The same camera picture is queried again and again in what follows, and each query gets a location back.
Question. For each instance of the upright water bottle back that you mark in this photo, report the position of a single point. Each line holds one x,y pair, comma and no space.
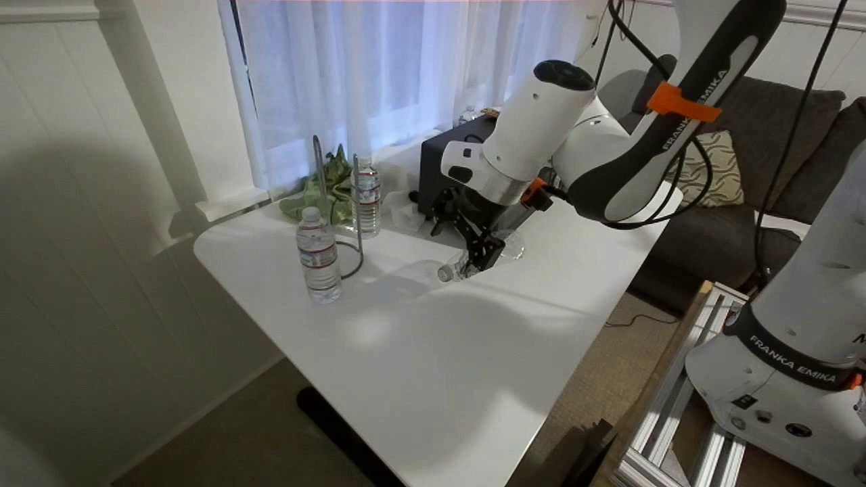
366,196

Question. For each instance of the upright water bottle front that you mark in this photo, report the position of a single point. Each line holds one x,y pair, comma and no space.
317,254

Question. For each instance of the upright water bottle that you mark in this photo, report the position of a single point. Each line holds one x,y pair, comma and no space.
366,196
317,254

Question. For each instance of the clear water bottle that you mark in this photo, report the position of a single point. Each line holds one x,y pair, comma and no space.
455,267

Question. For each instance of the green plant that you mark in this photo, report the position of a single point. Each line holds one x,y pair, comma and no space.
329,190

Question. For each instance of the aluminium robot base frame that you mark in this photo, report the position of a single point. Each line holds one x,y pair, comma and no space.
711,412

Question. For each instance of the white sheer curtain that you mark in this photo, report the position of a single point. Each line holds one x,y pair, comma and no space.
374,73

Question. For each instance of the patterned cushion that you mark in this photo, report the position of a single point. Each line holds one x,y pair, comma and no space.
711,171

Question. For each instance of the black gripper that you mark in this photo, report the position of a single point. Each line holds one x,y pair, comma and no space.
473,216

